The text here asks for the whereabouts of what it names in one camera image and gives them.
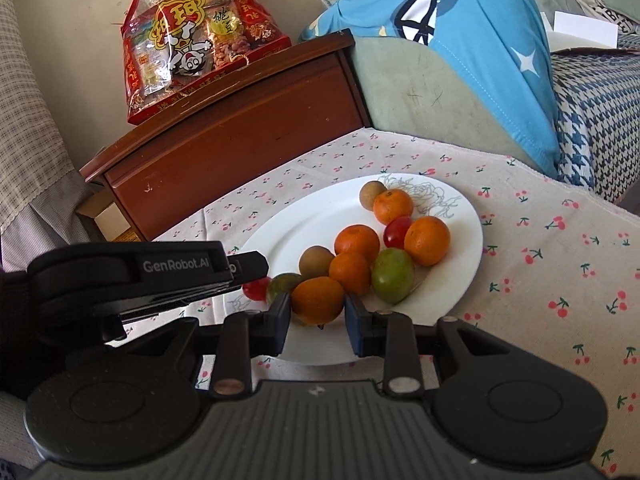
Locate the small orange mandarin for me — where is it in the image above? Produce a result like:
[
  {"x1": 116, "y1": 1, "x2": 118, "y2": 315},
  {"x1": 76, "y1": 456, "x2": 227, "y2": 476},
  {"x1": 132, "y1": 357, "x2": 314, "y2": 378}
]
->
[{"x1": 373, "y1": 188, "x2": 415, "y2": 226}]

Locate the open cardboard box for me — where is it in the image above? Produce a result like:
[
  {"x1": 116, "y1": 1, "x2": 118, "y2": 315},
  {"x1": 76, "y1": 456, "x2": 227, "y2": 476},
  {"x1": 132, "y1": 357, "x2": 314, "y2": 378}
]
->
[{"x1": 75, "y1": 187, "x2": 138, "y2": 243}]

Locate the large orange mandarin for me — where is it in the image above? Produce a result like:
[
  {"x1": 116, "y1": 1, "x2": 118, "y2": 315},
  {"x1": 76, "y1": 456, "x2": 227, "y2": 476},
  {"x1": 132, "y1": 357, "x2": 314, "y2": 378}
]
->
[{"x1": 404, "y1": 216, "x2": 451, "y2": 267}]

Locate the brown wooden nightstand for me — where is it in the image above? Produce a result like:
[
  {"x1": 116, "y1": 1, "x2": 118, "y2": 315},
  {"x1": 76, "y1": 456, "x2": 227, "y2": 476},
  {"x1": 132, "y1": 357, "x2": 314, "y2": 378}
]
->
[{"x1": 79, "y1": 30, "x2": 372, "y2": 242}]

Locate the red snack gift bag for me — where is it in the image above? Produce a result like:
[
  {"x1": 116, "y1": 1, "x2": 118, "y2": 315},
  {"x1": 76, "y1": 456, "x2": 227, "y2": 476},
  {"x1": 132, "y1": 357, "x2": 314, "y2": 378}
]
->
[{"x1": 121, "y1": 0, "x2": 292, "y2": 126}]

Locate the blue houndstooth blanket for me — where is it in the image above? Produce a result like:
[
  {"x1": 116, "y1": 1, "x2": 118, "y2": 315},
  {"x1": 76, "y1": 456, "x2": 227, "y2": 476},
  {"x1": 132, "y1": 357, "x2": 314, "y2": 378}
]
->
[{"x1": 547, "y1": 35, "x2": 640, "y2": 206}]

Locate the white paper sheet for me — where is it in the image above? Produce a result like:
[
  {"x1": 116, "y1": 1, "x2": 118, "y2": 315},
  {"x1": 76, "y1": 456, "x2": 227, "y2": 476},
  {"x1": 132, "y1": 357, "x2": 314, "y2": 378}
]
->
[{"x1": 545, "y1": 10, "x2": 620, "y2": 53}]

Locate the red cherry tomato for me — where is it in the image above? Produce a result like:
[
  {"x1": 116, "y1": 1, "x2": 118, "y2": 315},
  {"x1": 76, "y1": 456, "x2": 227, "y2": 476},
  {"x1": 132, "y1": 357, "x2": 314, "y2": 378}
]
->
[
  {"x1": 242, "y1": 278, "x2": 271, "y2": 302},
  {"x1": 383, "y1": 216, "x2": 414, "y2": 249}
]

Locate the white round plate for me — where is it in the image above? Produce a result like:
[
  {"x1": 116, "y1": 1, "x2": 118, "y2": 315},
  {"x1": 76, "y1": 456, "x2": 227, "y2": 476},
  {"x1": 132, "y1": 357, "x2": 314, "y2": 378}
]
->
[{"x1": 227, "y1": 174, "x2": 484, "y2": 366}]

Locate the green plum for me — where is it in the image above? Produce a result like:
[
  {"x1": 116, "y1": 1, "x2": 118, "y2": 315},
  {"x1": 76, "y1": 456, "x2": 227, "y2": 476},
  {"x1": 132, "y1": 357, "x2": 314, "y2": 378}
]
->
[
  {"x1": 371, "y1": 248, "x2": 416, "y2": 304},
  {"x1": 266, "y1": 272, "x2": 302, "y2": 303}
]

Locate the checked cloth cover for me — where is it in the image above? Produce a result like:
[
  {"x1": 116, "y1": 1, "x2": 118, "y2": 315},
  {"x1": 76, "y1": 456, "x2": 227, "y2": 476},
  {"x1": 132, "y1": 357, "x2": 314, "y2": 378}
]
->
[{"x1": 0, "y1": 0, "x2": 96, "y2": 271}]

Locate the white printed fabric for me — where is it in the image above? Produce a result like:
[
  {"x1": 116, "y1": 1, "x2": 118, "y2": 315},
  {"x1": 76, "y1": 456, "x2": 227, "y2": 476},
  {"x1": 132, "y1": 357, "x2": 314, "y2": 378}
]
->
[{"x1": 572, "y1": 0, "x2": 640, "y2": 36}]

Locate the cherry print tablecloth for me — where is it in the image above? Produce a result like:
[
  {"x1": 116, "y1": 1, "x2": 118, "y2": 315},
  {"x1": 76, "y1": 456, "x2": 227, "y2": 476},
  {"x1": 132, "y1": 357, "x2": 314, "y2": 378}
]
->
[{"x1": 150, "y1": 127, "x2": 640, "y2": 478}]

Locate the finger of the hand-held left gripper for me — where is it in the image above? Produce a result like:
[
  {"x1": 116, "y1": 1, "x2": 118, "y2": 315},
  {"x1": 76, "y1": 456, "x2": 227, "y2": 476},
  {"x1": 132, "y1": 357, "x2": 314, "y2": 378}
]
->
[{"x1": 27, "y1": 241, "x2": 271, "y2": 343}]

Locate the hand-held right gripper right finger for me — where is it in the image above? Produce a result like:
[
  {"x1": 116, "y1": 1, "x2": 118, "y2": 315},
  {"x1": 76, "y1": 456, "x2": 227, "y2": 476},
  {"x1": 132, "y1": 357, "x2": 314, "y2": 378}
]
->
[{"x1": 344, "y1": 294, "x2": 506, "y2": 401}]

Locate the blue shirt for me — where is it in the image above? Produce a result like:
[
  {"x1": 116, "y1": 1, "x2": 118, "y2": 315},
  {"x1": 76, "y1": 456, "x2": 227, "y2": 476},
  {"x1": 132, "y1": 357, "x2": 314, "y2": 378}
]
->
[{"x1": 299, "y1": 0, "x2": 561, "y2": 176}]

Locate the brown kiwi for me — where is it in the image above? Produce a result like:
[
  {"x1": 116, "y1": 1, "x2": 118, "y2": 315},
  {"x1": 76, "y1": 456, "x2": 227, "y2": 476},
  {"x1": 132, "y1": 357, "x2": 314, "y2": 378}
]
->
[
  {"x1": 359, "y1": 181, "x2": 388, "y2": 209},
  {"x1": 298, "y1": 245, "x2": 336, "y2": 279}
]

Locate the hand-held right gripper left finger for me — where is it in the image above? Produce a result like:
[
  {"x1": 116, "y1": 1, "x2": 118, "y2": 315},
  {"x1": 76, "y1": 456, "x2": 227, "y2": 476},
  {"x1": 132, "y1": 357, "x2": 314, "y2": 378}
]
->
[{"x1": 127, "y1": 292, "x2": 292, "y2": 401}]

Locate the green sofa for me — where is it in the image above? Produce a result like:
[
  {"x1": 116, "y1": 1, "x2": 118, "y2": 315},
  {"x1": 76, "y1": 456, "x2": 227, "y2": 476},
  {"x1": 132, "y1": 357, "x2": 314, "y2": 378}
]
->
[{"x1": 306, "y1": 0, "x2": 640, "y2": 176}]

